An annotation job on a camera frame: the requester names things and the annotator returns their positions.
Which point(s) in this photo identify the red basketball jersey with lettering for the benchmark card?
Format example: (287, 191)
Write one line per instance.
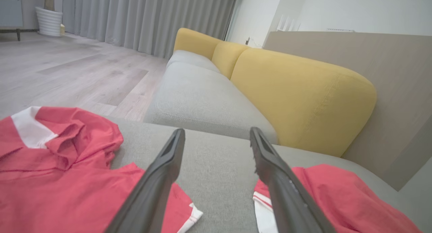
(337, 199)

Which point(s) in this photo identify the grey cabinet on wooden legs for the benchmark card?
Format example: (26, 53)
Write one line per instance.
(10, 10)

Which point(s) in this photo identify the grey sofa seat cushion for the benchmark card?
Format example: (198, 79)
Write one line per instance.
(189, 57)
(202, 101)

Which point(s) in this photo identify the red shorts with white trim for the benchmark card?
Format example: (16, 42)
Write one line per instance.
(50, 192)

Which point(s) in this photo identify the yellow sofa back cushion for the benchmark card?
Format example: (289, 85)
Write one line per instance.
(194, 40)
(227, 57)
(297, 98)

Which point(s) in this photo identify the beige wooden panel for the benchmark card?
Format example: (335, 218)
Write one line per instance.
(388, 91)

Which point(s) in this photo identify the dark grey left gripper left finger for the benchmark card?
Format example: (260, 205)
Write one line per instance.
(155, 189)

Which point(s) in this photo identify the white ribbed planter pot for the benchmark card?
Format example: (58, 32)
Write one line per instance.
(49, 22)

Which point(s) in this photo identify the wide grey sofa chaise seat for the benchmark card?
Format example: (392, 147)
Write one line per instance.
(216, 179)

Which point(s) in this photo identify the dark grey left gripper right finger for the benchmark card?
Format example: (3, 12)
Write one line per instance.
(287, 199)

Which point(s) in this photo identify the white slatted rack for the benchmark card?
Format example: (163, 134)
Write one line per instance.
(288, 24)

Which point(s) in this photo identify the small cream box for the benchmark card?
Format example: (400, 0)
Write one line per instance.
(62, 30)

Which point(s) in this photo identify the grey pleated curtain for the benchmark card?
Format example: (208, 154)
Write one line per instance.
(135, 17)

